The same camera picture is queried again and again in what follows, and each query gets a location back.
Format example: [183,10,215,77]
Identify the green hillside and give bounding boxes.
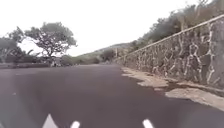
[60,42,134,66]

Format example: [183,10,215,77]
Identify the dark grey asphalt road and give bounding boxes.
[0,63,224,128]

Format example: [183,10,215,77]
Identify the large spreading tree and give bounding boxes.
[24,21,78,62]

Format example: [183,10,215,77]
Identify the robot's own part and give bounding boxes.
[69,120,81,128]
[142,118,155,128]

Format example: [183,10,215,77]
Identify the pale sandy roadside strip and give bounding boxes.
[121,67,224,112]

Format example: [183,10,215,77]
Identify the dark roadside bushes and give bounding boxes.
[0,26,51,65]

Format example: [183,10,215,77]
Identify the grey stone wall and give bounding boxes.
[114,14,224,90]

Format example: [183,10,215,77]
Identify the bushes above stone wall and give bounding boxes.
[129,0,224,52]

